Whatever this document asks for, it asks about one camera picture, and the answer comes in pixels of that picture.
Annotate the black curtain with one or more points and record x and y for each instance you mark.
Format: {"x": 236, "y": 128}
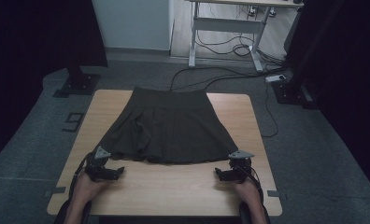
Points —
{"x": 27, "y": 46}
{"x": 348, "y": 62}

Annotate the white power strip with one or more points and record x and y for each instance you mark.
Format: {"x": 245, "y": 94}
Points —
{"x": 275, "y": 78}

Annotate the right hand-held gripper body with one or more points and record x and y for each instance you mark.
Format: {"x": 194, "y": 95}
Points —
{"x": 240, "y": 169}

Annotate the grey tape strip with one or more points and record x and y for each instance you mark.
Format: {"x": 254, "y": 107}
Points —
{"x": 276, "y": 194}

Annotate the black pleated skirt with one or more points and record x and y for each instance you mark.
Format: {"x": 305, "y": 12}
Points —
{"x": 167, "y": 130}

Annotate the person's left hand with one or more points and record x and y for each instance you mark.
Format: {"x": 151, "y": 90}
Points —
{"x": 86, "y": 189}

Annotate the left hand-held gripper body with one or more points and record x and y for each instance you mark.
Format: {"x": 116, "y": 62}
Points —
{"x": 97, "y": 169}

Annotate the black stand with base plate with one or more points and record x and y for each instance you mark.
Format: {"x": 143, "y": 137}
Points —
{"x": 290, "y": 91}
{"x": 80, "y": 84}

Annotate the white metal desk frame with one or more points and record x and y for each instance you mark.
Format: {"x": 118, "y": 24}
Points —
{"x": 226, "y": 25}

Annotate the person's right hand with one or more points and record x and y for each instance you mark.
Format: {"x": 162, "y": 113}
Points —
{"x": 250, "y": 191}

